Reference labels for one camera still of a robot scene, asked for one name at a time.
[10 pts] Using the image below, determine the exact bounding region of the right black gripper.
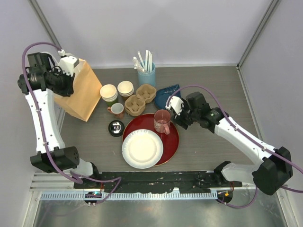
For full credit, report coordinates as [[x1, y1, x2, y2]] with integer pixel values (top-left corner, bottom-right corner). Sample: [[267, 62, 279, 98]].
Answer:
[[170, 98, 199, 130]]

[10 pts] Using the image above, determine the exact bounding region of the brown paper bag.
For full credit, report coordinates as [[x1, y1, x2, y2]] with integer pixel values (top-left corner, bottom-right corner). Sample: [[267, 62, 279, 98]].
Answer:
[[54, 59, 102, 122]]

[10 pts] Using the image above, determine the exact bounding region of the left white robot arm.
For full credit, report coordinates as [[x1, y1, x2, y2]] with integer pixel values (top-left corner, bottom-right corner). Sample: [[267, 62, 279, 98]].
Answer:
[[18, 51, 101, 189]]

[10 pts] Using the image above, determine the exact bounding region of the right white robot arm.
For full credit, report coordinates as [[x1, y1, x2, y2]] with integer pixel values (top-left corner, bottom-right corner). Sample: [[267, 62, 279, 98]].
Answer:
[[166, 92, 293, 195]]

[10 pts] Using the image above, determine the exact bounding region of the pink glass mug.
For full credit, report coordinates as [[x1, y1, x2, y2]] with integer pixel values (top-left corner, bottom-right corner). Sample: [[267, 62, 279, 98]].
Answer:
[[154, 109, 171, 135]]

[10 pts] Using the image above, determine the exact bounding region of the red round tray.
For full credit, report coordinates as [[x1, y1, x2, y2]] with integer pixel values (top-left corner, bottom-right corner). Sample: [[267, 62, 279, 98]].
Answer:
[[123, 113, 179, 166]]

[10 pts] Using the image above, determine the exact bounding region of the blue plastic dish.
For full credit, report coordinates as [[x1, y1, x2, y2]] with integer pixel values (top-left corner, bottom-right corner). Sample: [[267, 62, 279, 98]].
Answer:
[[154, 84, 180, 109]]

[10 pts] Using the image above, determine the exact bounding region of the back cardboard cup carrier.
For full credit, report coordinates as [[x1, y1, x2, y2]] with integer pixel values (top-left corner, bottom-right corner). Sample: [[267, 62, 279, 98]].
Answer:
[[136, 84, 157, 103]]

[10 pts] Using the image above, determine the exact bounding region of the cardboard cup carrier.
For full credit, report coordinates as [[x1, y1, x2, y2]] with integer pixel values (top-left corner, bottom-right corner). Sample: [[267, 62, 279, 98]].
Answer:
[[136, 84, 157, 103], [125, 95, 146, 117]]

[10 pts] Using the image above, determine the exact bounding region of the green paper cup stack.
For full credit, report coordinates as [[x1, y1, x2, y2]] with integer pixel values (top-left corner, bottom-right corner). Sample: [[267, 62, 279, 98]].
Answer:
[[100, 84, 118, 107]]

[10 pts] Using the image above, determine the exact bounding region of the front cardboard cup carrier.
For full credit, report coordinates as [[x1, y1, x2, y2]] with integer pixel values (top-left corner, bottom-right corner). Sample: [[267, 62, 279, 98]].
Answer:
[[125, 95, 146, 117]]

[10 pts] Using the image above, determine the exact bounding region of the white paper plate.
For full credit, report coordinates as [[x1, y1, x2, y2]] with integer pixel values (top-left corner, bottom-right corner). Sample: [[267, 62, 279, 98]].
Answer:
[[122, 129, 163, 169]]

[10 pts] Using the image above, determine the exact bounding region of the blue straw holder cup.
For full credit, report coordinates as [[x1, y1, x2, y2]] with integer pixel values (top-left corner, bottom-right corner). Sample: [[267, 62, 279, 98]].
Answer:
[[137, 63, 156, 87]]

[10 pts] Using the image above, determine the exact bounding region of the brown paper cup stack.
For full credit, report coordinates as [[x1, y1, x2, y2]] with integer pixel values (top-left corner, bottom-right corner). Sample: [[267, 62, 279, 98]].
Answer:
[[117, 81, 134, 101]]

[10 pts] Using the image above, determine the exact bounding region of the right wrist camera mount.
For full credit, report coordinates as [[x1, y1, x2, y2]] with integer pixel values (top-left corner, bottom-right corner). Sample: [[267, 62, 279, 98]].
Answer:
[[165, 96, 184, 116]]

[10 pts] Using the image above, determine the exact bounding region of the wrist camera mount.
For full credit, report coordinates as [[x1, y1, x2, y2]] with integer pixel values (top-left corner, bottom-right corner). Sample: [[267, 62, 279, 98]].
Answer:
[[57, 49, 79, 77], [165, 96, 184, 116]]

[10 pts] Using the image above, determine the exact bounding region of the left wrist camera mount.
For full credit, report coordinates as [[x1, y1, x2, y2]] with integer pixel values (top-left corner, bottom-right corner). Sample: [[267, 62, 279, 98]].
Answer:
[[57, 49, 79, 77]]

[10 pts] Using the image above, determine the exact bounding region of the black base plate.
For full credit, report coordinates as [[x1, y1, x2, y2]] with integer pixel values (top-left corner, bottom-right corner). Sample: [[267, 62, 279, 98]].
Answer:
[[73, 170, 243, 193]]

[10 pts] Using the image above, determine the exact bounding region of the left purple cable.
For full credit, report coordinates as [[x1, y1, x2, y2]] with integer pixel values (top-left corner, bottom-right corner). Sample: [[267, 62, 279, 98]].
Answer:
[[21, 42, 123, 206]]

